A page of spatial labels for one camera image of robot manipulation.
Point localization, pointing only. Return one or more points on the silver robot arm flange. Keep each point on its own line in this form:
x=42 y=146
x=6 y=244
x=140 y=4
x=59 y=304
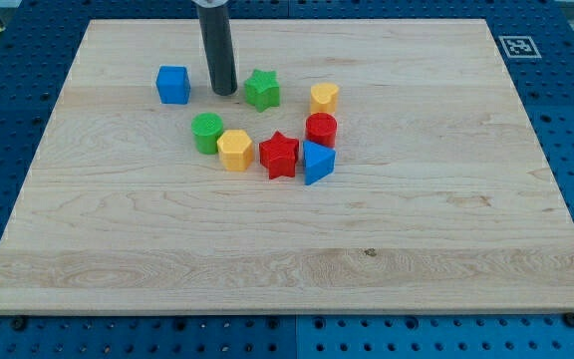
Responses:
x=210 y=3

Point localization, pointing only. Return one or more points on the blue cube block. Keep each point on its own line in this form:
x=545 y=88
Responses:
x=173 y=86

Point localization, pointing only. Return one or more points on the red star block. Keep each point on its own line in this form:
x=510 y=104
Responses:
x=279 y=155

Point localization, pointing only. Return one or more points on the blue triangle block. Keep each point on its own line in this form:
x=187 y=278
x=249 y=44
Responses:
x=318 y=161

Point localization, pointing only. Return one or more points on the yellow hexagon block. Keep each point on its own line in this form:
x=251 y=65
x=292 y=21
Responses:
x=235 y=149

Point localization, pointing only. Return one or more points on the red cylinder block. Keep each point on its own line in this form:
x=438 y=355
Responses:
x=321 y=128

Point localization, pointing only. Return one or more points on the light wooden board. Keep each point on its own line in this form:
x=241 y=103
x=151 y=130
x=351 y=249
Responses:
x=441 y=200

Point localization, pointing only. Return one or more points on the yellow heart block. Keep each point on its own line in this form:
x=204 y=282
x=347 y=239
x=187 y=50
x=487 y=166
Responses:
x=324 y=98

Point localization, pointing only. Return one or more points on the green star block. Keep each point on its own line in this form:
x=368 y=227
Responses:
x=262 y=90

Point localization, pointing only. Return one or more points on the green cylinder block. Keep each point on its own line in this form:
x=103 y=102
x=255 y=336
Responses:
x=207 y=129

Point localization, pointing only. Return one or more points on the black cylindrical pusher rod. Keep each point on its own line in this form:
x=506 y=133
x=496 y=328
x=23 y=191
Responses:
x=216 y=35

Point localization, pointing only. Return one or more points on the white fiducial marker tag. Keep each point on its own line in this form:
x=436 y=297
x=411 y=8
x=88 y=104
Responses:
x=519 y=47

